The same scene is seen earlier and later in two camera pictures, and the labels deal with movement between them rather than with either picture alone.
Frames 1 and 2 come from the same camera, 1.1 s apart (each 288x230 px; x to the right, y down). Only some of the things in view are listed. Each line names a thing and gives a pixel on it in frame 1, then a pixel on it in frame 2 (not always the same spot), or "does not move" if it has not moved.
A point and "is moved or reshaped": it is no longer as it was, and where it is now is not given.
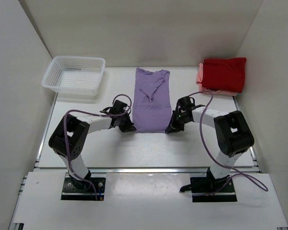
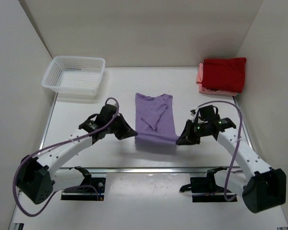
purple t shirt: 151,107 is moved or reshaped
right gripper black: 175,123 → 190,132
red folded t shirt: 227,74 does not move
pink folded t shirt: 199,80 does not move
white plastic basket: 73,75 does not move
